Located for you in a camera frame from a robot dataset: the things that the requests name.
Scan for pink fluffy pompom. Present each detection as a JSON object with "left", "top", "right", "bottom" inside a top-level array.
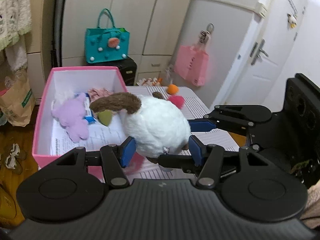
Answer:
[{"left": 168, "top": 95, "right": 185, "bottom": 109}]

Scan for white brown plush dog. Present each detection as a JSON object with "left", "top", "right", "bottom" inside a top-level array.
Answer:
[{"left": 90, "top": 92, "right": 191, "bottom": 163}]

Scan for green egg sponge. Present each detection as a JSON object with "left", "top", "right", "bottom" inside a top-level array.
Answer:
[{"left": 97, "top": 110, "right": 113, "bottom": 126}]

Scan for blue wet wipes pack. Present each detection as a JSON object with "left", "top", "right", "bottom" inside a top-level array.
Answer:
[{"left": 84, "top": 93, "right": 96, "bottom": 124}]

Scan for orange egg sponge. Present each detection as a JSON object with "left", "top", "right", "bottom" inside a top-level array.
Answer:
[{"left": 167, "top": 84, "right": 179, "bottom": 95}]

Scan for purple plush toy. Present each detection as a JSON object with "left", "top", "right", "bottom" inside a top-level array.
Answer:
[{"left": 52, "top": 93, "right": 89, "bottom": 143}]

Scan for pink floral scrunchie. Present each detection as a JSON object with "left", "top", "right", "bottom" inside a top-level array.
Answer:
[{"left": 87, "top": 88, "right": 113, "bottom": 102}]

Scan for striped tablecloth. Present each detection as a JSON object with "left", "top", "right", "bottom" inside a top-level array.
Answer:
[{"left": 100, "top": 86, "right": 241, "bottom": 181}]

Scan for pink storage box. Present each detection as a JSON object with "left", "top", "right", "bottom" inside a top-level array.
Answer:
[{"left": 31, "top": 66, "right": 144, "bottom": 181}]

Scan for pink tote bag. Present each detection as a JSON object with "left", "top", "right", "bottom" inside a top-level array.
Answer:
[{"left": 174, "top": 30, "right": 211, "bottom": 87}]

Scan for black suitcase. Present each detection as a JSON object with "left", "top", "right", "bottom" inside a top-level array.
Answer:
[{"left": 87, "top": 57, "right": 137, "bottom": 86}]

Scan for brown slippers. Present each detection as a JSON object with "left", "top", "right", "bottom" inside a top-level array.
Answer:
[{"left": 4, "top": 143, "right": 27, "bottom": 175}]

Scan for brown paper bag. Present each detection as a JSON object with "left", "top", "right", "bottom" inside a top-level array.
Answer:
[{"left": 1, "top": 69, "right": 35, "bottom": 127}]

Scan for teal felt handbag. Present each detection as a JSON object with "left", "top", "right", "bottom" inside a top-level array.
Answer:
[{"left": 85, "top": 8, "right": 130, "bottom": 64}]

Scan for beige wooden wardrobe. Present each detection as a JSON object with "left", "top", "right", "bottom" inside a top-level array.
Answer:
[{"left": 62, "top": 0, "right": 190, "bottom": 79}]

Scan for white door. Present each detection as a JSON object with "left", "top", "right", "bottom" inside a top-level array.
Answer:
[{"left": 225, "top": 0, "right": 308, "bottom": 105}]

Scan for cream knit cardigan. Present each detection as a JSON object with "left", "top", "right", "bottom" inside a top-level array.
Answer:
[{"left": 1, "top": 0, "right": 32, "bottom": 72}]

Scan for black clothes rack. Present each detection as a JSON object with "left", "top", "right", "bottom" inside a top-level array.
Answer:
[{"left": 51, "top": 0, "right": 66, "bottom": 68}]

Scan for silver door handle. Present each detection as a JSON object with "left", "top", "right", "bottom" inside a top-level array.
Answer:
[{"left": 250, "top": 39, "right": 269, "bottom": 66}]

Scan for metal wall hook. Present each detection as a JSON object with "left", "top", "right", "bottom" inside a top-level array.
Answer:
[{"left": 206, "top": 23, "right": 214, "bottom": 35}]

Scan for white light switch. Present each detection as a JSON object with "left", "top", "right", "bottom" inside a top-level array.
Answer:
[{"left": 254, "top": 2, "right": 267, "bottom": 18}]

